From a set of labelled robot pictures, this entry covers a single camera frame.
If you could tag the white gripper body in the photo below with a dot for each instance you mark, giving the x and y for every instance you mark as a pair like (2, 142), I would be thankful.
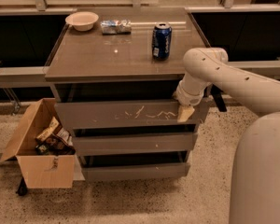
(189, 99)

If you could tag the grey top drawer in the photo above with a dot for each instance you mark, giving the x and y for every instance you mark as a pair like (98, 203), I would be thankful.
(117, 114)

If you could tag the grey drawer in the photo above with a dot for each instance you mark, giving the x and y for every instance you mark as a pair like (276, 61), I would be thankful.
(131, 144)
(152, 171)
(117, 114)

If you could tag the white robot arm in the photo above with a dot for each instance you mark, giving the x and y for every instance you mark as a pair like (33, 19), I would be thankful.
(255, 179)

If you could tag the grey middle drawer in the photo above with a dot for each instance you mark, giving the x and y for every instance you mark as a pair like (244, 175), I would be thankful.
(131, 144)

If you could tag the grey drawer cabinet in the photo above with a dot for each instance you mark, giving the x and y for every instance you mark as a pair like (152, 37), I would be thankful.
(93, 67)

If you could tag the grey bottom drawer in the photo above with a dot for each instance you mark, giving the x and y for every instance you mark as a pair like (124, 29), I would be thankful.
(152, 171)

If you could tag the open cardboard box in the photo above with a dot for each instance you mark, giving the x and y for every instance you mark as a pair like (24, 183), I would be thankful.
(39, 171)

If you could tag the blue soda can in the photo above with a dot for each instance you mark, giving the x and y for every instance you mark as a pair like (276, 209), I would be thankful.
(161, 40)

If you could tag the silver snack bag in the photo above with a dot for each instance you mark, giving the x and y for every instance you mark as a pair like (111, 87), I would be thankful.
(116, 27)

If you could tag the white paper bowl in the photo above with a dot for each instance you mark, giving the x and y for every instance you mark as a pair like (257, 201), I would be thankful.
(82, 21)

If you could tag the tan snack bag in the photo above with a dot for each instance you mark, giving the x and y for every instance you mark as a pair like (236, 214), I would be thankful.
(53, 125)

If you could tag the dark snack packets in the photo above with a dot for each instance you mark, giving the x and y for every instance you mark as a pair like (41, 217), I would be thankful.
(58, 143)

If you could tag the black cabinet side bracket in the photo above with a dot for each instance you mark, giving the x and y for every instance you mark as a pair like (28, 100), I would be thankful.
(216, 93)

